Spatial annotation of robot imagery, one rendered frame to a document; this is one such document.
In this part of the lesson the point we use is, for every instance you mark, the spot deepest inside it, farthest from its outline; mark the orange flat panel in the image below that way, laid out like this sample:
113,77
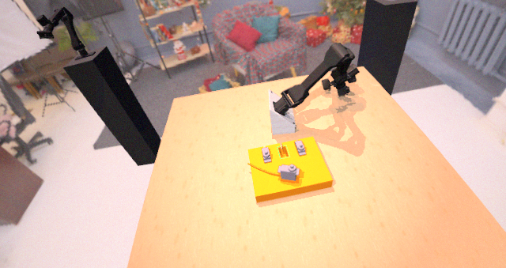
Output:
304,154

